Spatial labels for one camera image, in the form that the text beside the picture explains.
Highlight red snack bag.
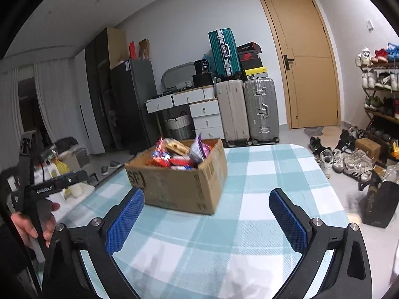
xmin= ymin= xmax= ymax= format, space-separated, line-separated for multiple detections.
xmin=151 ymin=138 xmax=171 ymax=167

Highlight purple grape candy bag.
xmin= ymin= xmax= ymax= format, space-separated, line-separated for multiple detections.
xmin=189 ymin=133 xmax=212 ymax=165

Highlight red white balloon glue bag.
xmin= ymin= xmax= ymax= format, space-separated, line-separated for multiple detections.
xmin=146 ymin=154 xmax=196 ymax=169

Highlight yellow cookie packet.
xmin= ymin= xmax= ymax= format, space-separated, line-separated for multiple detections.
xmin=163 ymin=138 xmax=190 ymax=156

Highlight person's left hand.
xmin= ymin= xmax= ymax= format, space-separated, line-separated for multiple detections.
xmin=10 ymin=212 xmax=56 ymax=248

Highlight beige slipper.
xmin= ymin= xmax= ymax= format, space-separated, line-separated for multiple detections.
xmin=346 ymin=213 xmax=362 ymax=225

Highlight grey slippers pair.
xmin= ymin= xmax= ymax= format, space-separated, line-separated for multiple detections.
xmin=100 ymin=160 xmax=122 ymax=176

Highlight black tote bag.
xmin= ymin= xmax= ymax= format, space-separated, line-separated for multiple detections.
xmin=358 ymin=170 xmax=398 ymax=229

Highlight brown cardboard SF box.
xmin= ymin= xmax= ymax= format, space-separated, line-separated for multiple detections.
xmin=124 ymin=139 xmax=227 ymax=215

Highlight white striped sneakers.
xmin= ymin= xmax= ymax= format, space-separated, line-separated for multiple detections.
xmin=333 ymin=149 xmax=373 ymax=182

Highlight white high-top sneaker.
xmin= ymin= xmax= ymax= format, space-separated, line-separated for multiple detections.
xmin=320 ymin=149 xmax=333 ymax=179

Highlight small cardboard box on floor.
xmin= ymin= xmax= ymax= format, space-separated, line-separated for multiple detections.
xmin=355 ymin=138 xmax=382 ymax=160

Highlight striped laundry basket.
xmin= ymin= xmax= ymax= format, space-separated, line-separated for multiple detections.
xmin=165 ymin=111 xmax=193 ymax=141

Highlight black refrigerator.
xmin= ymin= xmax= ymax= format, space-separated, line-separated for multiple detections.
xmin=111 ymin=59 xmax=160 ymax=154

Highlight white drawer desk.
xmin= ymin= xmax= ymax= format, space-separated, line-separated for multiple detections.
xmin=145 ymin=86 xmax=224 ymax=140

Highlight tall black cabinet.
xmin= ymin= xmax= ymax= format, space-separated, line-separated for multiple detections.
xmin=85 ymin=28 xmax=128 ymax=152

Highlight oval grey mirror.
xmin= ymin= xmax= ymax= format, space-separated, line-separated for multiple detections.
xmin=161 ymin=62 xmax=196 ymax=90

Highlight beige suitcase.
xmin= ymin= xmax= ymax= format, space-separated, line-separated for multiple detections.
xmin=215 ymin=79 xmax=250 ymax=144

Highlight silver suitcase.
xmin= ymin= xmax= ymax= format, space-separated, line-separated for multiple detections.
xmin=243 ymin=78 xmax=279 ymax=144

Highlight shoe rack with shoes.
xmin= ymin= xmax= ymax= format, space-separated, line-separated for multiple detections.
xmin=354 ymin=43 xmax=398 ymax=162

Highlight teal suitcase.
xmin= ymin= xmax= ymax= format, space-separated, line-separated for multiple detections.
xmin=208 ymin=28 xmax=242 ymax=79

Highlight stacked shoe boxes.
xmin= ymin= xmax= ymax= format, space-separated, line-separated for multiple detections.
xmin=237 ymin=42 xmax=269 ymax=80

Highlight wooden door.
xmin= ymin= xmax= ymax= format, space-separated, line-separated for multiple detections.
xmin=260 ymin=0 xmax=340 ymax=128

